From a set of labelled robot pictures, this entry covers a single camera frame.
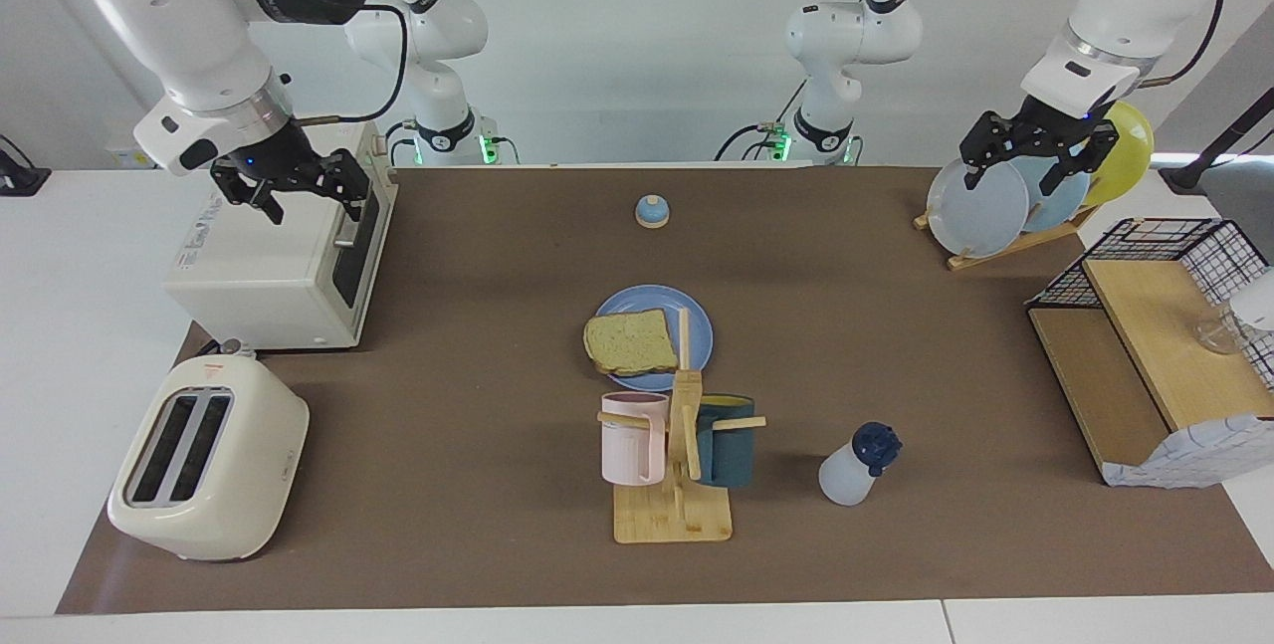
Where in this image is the wooden mug tree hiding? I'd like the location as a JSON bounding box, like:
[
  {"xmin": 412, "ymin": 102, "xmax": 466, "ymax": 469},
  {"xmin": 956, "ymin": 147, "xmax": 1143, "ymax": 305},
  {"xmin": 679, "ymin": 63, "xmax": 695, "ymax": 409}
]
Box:
[{"xmin": 597, "ymin": 308, "xmax": 767, "ymax": 545}]

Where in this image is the light blue plate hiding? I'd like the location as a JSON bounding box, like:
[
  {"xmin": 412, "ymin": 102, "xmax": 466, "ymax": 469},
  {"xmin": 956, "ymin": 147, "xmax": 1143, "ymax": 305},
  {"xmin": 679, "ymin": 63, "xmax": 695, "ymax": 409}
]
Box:
[{"xmin": 1015, "ymin": 156, "xmax": 1091, "ymax": 232}]

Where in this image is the black arm base cable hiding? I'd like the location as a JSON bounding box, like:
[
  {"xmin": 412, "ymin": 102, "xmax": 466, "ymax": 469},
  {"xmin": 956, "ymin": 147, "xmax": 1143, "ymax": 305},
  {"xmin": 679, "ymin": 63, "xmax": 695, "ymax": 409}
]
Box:
[{"xmin": 715, "ymin": 121, "xmax": 797, "ymax": 164}]

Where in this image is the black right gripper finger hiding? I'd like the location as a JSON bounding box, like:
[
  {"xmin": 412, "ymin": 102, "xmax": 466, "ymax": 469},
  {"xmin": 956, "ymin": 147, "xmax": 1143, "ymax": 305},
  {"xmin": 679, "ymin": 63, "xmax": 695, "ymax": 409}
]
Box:
[
  {"xmin": 211, "ymin": 174, "xmax": 285, "ymax": 225},
  {"xmin": 320, "ymin": 151, "xmax": 369, "ymax": 222}
]

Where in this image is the white bottle with navy cap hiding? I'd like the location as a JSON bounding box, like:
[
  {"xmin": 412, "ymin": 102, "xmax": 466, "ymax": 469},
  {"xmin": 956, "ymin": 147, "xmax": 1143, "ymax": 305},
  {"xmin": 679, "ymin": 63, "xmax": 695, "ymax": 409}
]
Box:
[{"xmin": 819, "ymin": 422, "xmax": 904, "ymax": 507}]

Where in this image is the teal mug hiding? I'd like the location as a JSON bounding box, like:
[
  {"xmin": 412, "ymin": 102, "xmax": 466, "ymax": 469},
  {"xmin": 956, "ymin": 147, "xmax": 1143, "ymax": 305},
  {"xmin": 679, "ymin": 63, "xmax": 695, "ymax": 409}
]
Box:
[{"xmin": 694, "ymin": 394, "xmax": 757, "ymax": 488}]

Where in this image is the grey plate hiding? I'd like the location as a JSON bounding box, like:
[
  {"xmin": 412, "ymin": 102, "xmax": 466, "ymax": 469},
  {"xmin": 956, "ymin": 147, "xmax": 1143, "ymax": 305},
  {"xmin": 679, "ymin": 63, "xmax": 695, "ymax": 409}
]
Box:
[{"xmin": 926, "ymin": 156, "xmax": 1029, "ymax": 259}]

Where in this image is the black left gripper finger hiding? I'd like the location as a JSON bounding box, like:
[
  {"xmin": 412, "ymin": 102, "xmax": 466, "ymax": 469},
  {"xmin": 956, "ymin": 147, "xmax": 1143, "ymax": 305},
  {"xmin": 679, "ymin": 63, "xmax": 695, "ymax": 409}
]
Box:
[
  {"xmin": 1040, "ymin": 121, "xmax": 1118, "ymax": 197},
  {"xmin": 958, "ymin": 116, "xmax": 1026, "ymax": 192}
]

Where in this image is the brown table mat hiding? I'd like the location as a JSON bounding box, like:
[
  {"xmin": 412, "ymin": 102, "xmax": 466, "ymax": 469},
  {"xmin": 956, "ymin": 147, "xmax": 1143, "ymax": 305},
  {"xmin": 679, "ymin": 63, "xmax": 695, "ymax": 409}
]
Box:
[{"xmin": 57, "ymin": 166, "xmax": 1274, "ymax": 615}]

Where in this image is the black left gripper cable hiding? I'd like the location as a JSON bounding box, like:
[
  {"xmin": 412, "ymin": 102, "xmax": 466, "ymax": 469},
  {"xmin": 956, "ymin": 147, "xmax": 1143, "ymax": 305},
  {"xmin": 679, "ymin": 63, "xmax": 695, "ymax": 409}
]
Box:
[{"xmin": 911, "ymin": 0, "xmax": 1230, "ymax": 88}]

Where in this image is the black clamp base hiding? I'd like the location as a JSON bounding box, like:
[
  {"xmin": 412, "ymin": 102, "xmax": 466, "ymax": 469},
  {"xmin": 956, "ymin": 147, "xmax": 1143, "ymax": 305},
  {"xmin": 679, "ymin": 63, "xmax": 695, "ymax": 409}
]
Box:
[{"xmin": 0, "ymin": 134, "xmax": 51, "ymax": 197}]

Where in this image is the wooden plate rack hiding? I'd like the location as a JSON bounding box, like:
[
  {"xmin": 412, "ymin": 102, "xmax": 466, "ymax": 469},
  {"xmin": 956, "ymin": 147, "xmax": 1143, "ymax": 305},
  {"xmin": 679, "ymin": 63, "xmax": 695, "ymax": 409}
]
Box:
[{"xmin": 914, "ymin": 204, "xmax": 1101, "ymax": 272}]

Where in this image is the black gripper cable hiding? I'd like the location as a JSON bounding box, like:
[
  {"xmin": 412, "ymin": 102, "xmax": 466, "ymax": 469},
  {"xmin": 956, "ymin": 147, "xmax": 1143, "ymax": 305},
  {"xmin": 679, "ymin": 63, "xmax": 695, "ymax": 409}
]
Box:
[
  {"xmin": 294, "ymin": 2, "xmax": 409, "ymax": 125},
  {"xmin": 911, "ymin": 0, "xmax": 1230, "ymax": 88}
]

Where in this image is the grey rounded object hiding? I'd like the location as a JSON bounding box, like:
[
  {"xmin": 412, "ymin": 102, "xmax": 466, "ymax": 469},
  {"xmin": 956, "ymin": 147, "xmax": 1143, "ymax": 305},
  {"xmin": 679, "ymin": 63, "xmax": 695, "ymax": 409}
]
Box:
[{"xmin": 1209, "ymin": 156, "xmax": 1274, "ymax": 262}]

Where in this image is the toasted bread slice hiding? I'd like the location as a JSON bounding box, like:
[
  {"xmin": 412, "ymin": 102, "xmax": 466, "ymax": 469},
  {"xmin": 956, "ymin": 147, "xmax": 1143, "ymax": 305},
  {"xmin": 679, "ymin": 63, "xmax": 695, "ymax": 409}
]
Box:
[{"xmin": 583, "ymin": 309, "xmax": 680, "ymax": 376}]

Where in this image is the clear glass cup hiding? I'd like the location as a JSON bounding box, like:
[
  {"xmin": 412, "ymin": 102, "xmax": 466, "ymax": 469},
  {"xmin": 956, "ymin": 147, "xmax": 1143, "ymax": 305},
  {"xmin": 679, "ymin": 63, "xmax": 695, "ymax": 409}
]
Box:
[{"xmin": 1197, "ymin": 311, "xmax": 1245, "ymax": 356}]

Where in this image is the pink mug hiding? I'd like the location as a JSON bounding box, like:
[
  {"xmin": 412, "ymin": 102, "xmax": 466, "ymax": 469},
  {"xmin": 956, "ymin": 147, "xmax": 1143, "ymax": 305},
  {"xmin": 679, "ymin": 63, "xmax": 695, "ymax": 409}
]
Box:
[{"xmin": 600, "ymin": 391, "xmax": 670, "ymax": 487}]

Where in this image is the periwinkle blue plate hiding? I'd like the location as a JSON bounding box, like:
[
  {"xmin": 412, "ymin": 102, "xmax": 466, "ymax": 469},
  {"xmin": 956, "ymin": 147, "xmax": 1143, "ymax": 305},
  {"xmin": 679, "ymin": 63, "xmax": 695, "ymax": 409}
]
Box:
[{"xmin": 591, "ymin": 285, "xmax": 715, "ymax": 392}]

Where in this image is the yellow plate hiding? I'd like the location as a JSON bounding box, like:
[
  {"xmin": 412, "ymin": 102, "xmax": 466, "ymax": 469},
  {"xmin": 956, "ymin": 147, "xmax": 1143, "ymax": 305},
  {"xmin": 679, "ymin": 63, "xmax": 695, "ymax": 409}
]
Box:
[{"xmin": 1080, "ymin": 102, "xmax": 1156, "ymax": 207}]

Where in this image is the wooden shelf with wire basket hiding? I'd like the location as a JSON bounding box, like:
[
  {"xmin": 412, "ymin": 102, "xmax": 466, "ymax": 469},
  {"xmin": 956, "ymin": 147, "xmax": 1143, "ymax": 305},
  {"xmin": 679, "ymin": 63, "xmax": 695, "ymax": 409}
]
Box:
[{"xmin": 1025, "ymin": 218, "xmax": 1274, "ymax": 488}]

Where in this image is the white patterned paper sheet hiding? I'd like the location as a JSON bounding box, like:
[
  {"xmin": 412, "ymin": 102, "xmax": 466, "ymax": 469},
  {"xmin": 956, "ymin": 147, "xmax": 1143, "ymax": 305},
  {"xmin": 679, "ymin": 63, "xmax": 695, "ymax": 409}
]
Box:
[
  {"xmin": 1103, "ymin": 413, "xmax": 1274, "ymax": 491},
  {"xmin": 1231, "ymin": 266, "xmax": 1274, "ymax": 331}
]

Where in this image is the cream two-slot toaster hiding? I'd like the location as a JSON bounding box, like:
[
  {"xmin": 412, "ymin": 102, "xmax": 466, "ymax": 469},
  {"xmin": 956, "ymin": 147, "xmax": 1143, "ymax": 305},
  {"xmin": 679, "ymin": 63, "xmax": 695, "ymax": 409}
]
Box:
[{"xmin": 107, "ymin": 355, "xmax": 311, "ymax": 562}]

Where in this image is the white toaster oven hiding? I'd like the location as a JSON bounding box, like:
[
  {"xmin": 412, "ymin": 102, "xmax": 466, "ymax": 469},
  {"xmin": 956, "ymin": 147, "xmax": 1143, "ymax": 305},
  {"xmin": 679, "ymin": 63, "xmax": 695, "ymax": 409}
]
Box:
[{"xmin": 164, "ymin": 111, "xmax": 399, "ymax": 351}]

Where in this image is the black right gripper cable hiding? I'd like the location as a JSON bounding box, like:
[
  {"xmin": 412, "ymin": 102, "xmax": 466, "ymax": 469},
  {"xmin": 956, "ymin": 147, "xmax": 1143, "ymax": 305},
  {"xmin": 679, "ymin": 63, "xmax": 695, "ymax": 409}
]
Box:
[{"xmin": 294, "ymin": 2, "xmax": 409, "ymax": 125}]

